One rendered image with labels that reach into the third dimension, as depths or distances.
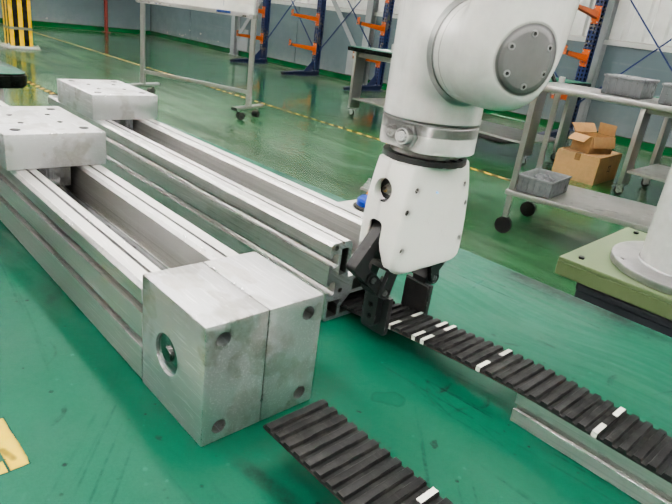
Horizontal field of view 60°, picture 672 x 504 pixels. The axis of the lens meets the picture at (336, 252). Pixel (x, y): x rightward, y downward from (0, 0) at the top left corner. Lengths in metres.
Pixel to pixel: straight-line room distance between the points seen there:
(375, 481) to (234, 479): 0.10
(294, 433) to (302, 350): 0.07
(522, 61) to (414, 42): 0.10
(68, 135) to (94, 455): 0.42
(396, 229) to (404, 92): 0.11
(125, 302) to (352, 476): 0.23
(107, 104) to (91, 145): 0.28
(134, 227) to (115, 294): 0.14
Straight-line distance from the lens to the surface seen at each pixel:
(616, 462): 0.48
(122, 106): 1.03
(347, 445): 0.39
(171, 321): 0.42
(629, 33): 8.44
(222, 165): 0.83
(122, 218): 0.65
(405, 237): 0.50
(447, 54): 0.43
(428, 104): 0.48
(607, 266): 0.84
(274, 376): 0.43
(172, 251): 0.56
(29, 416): 0.47
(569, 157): 5.51
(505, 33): 0.41
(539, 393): 0.49
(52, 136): 0.74
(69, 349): 0.54
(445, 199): 0.52
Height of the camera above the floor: 1.06
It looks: 22 degrees down
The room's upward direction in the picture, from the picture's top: 8 degrees clockwise
